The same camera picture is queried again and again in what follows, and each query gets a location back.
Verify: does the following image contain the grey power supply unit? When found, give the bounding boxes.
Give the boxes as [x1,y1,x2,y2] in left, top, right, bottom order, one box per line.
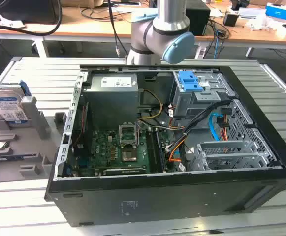
[83,73,140,124]

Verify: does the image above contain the grey metal disk bay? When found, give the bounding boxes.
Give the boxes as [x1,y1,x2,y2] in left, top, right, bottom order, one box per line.
[189,140,273,172]

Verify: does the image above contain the small black box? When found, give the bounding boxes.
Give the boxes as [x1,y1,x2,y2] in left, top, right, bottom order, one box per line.
[222,12,240,27]

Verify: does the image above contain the blue hanging cable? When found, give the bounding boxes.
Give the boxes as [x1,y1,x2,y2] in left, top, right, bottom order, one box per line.
[213,26,220,60]

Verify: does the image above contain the white power strip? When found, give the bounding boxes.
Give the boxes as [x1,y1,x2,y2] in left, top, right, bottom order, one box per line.
[196,45,208,59]

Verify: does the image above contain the green motherboard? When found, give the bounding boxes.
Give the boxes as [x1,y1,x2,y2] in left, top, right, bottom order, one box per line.
[72,127,169,177]

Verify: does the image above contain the red wire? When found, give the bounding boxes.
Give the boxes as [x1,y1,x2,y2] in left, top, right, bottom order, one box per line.
[82,103,89,131]

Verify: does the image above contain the hard disk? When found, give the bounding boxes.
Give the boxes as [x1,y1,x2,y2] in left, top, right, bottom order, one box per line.
[0,80,32,128]

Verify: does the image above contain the grey parts rack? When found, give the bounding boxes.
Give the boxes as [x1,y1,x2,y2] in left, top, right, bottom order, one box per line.
[0,96,67,183]

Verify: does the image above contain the metal socket cover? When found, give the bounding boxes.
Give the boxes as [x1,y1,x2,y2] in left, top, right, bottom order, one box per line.
[118,121,140,148]

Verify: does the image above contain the black cable bundle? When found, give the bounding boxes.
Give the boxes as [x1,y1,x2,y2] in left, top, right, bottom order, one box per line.
[166,99,232,154]

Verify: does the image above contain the yellow wire bundle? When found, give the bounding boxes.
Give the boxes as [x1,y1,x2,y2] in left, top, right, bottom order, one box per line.
[137,88,165,121]

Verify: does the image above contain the orange wire bundle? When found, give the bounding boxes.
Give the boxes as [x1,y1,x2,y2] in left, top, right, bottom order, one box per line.
[219,118,230,142]

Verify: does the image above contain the CPU socket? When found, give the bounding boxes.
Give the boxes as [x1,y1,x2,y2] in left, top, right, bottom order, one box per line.
[122,147,140,163]

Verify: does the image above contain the RAM stick with blue label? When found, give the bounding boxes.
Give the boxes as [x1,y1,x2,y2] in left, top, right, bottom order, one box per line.
[0,153,39,162]

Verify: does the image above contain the wooden desk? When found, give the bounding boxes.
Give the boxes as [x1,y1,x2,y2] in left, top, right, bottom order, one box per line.
[0,0,286,59]

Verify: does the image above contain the black open PC case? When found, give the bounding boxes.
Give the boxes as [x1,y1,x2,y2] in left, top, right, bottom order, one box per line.
[43,64,286,228]

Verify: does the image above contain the blue drive latch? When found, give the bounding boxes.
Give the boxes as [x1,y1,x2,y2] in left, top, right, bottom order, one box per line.
[178,70,206,92]

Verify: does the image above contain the black graphics card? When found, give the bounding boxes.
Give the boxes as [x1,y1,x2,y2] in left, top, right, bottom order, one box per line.
[102,168,146,176]

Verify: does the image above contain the thin black hanging cable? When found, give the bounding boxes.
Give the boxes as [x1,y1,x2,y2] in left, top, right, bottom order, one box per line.
[107,0,129,57]

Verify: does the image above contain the large black box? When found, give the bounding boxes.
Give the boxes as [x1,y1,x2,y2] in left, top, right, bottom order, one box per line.
[186,3,211,37]

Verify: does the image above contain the blue wire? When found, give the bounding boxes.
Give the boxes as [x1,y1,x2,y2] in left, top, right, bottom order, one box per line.
[208,112,222,142]

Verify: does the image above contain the blue cardboard box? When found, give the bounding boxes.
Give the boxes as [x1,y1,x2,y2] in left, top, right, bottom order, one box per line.
[265,2,286,21]

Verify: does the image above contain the grey metal drive cage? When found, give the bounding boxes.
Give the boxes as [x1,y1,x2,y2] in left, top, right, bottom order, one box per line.
[171,71,235,125]

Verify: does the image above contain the thick black cable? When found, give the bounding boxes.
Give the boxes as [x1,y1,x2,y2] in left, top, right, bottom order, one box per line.
[0,0,63,37]

